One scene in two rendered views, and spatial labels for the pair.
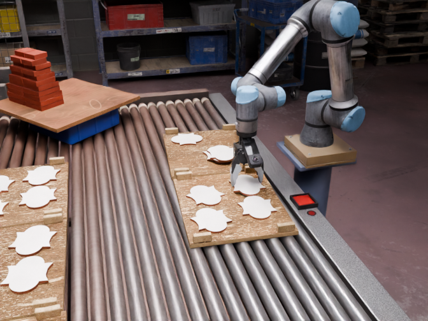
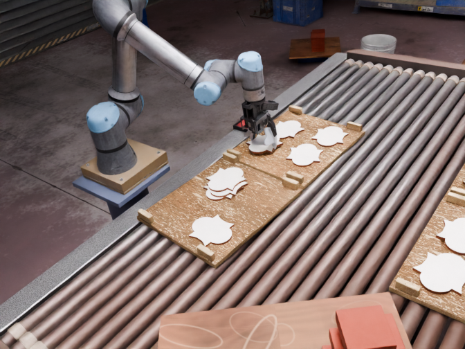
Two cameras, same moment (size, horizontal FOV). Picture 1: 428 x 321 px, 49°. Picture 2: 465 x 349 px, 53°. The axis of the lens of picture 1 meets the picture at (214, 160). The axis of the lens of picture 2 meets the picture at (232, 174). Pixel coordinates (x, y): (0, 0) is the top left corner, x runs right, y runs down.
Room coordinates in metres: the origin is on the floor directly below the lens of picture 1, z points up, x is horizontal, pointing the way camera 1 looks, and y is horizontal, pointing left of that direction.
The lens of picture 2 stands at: (2.38, 1.03, 1.86)
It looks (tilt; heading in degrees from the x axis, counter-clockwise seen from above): 35 degrees down; 237
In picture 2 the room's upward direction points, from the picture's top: 7 degrees counter-clockwise
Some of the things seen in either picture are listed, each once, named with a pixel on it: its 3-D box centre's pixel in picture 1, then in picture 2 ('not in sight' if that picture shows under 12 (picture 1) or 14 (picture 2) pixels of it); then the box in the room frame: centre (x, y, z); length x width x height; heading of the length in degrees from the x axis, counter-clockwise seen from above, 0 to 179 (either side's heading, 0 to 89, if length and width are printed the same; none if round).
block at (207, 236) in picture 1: (202, 237); (354, 126); (1.15, 0.04, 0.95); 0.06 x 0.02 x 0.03; 102
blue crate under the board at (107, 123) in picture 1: (74, 117); not in sight; (2.06, 0.67, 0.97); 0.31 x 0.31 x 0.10; 55
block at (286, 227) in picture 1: (285, 227); (295, 109); (1.20, -0.23, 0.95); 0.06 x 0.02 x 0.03; 102
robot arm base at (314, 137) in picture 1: (317, 130); (114, 152); (1.91, -0.46, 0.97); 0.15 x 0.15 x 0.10
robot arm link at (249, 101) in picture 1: (248, 103); (250, 70); (1.51, -0.12, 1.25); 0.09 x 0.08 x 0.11; 126
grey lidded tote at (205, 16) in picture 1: (212, 12); not in sight; (6.06, 0.02, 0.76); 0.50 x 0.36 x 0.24; 112
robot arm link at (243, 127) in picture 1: (246, 125); (254, 92); (1.50, -0.11, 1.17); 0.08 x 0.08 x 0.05
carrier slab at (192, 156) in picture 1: (207, 151); (220, 204); (1.78, 0.03, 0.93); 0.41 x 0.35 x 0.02; 10
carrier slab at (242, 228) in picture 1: (230, 204); (295, 145); (1.37, -0.06, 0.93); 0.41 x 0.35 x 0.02; 12
